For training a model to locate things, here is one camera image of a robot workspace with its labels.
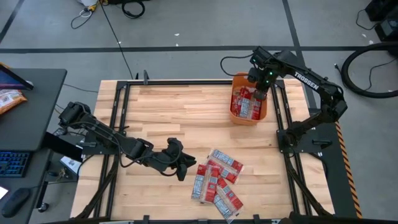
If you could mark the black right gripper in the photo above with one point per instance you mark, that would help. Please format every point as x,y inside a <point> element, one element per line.
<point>269,68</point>

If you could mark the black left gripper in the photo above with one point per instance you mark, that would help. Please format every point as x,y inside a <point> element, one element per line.
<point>158,158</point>

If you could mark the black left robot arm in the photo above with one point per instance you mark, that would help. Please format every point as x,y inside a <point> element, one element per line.
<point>102,133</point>

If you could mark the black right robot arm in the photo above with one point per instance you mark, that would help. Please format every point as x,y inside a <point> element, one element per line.
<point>308,81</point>

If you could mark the orange plastic basket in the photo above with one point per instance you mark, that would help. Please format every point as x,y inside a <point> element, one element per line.
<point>248,121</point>

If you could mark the white box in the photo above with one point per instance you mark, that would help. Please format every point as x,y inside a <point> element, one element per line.
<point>71,165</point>

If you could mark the black platform with hazard stripes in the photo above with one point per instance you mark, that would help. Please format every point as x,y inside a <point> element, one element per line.
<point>334,180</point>

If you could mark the black flat panel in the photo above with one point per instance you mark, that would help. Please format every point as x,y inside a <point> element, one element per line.
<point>62,146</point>

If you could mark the black equipment case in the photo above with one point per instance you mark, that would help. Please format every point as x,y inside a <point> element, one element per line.
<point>388,31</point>
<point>382,7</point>

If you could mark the black caster wheel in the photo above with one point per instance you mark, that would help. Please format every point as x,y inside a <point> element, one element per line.
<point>43,207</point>

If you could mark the black desk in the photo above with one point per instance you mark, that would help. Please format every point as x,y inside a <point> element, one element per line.
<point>21,130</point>

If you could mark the black backlit keyboard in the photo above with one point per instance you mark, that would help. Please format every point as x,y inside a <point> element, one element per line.
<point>12,164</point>

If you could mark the black computer mouse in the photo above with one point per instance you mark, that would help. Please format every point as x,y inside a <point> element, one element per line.
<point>15,202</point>

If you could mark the white and yellow bundle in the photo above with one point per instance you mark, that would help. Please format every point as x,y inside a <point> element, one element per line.
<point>88,3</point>

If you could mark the orange snack bag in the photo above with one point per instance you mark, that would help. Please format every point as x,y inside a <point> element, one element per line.
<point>11,101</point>

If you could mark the small white card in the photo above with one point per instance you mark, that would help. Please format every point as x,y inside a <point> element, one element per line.
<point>2,193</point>

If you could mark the open laptop screen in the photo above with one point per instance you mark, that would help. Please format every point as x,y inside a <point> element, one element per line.
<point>9,81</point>

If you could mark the black clamp post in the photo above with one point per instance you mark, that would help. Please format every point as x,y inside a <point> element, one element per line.
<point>145,76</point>

